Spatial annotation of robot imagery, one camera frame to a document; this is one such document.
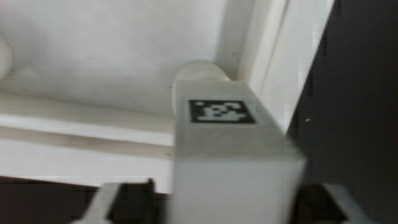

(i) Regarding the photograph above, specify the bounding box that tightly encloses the white table leg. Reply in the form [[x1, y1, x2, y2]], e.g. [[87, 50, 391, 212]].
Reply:
[[167, 61, 306, 224]]

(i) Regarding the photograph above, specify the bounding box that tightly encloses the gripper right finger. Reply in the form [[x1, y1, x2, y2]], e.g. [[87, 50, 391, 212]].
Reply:
[[323, 184, 382, 224]]

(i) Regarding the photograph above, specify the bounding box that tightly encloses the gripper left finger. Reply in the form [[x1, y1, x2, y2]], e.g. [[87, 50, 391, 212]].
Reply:
[[71, 183, 121, 224]]

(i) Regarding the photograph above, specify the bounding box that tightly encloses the white square tabletop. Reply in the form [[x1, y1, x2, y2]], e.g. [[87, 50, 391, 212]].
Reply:
[[0, 0, 336, 186]]

